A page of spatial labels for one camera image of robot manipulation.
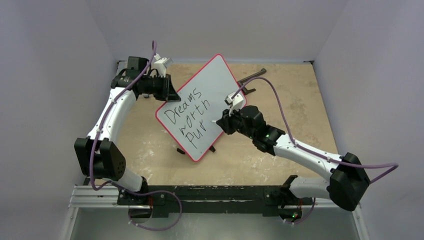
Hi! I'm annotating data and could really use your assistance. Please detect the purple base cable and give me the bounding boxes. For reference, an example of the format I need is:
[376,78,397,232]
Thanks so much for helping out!
[128,190,183,232]
[282,198,317,226]

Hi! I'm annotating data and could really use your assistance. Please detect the pink framed whiteboard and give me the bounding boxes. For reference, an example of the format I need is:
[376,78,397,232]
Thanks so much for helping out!
[155,54,240,162]

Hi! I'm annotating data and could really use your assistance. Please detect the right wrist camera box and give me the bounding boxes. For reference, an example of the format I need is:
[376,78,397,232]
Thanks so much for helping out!
[224,92,245,117]

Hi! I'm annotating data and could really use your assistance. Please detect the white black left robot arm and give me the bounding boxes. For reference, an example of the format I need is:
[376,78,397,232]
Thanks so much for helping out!
[74,54,181,205]

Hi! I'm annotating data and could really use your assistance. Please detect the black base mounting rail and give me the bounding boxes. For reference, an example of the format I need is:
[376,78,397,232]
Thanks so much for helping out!
[117,175,313,220]

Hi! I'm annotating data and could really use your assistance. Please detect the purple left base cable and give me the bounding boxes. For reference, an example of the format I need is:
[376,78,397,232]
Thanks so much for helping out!
[128,190,183,232]

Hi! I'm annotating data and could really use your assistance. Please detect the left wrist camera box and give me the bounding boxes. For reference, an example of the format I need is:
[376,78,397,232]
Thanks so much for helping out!
[151,53,173,77]

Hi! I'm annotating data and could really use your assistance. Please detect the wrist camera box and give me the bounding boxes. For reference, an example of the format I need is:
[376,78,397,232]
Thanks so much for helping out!
[151,53,173,77]
[224,92,245,117]

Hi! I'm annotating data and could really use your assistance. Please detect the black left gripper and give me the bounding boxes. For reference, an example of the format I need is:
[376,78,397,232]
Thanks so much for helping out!
[141,73,181,102]

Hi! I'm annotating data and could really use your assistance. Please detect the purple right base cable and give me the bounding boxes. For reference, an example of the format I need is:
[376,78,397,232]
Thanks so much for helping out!
[282,198,317,226]

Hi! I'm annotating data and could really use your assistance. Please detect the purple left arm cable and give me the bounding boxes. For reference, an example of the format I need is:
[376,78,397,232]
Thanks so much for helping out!
[88,40,157,196]

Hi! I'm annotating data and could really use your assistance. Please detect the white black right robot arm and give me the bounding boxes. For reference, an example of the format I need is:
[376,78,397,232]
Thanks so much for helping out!
[215,105,371,212]

